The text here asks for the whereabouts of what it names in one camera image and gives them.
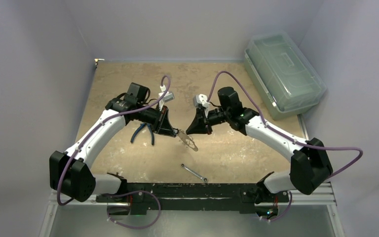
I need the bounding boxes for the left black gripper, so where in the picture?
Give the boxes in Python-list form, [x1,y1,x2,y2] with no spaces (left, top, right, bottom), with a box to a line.
[136,104,176,137]

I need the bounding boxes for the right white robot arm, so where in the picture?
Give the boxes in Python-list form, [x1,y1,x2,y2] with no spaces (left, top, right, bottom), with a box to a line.
[186,86,333,201]

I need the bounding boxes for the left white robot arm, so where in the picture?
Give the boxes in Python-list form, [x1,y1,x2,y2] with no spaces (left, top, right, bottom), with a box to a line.
[49,83,178,205]

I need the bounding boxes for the silver ratchet wrench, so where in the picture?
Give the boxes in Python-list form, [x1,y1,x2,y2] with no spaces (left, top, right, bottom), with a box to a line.
[181,163,208,183]

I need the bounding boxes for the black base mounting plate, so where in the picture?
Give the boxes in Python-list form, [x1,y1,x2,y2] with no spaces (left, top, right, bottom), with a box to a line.
[96,183,289,215]

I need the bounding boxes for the clear plastic storage box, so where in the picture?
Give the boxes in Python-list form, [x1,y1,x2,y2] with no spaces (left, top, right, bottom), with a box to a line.
[244,32,327,120]

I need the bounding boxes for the blue handled pliers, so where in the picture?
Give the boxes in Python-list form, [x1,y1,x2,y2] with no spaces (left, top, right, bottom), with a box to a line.
[130,122,155,146]

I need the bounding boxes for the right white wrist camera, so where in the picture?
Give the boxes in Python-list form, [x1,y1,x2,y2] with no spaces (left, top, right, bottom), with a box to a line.
[193,94,210,115]

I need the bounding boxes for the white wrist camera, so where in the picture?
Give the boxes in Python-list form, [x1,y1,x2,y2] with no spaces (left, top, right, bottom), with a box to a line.
[158,85,175,109]
[193,94,210,115]

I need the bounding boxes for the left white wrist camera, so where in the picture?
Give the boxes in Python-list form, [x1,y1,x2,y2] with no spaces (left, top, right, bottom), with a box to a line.
[158,85,175,109]

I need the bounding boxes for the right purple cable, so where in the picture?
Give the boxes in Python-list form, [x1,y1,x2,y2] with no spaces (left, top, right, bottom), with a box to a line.
[207,71,364,223]

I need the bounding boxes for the aluminium frame rail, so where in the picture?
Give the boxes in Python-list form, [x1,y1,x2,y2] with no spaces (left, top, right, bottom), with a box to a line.
[39,182,345,237]

